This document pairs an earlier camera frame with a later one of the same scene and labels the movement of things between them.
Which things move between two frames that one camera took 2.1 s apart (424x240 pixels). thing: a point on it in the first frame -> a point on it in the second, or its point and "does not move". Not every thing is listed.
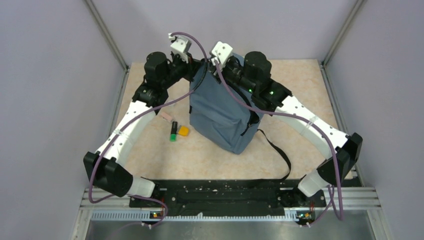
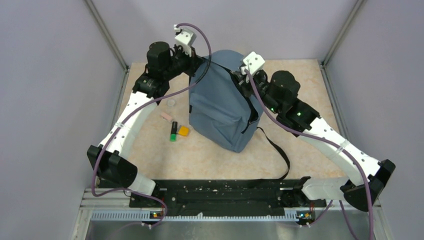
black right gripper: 226,65 -> 245,85
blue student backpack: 220,118 does not move
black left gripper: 190,66 does not move
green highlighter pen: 173,135 does not move
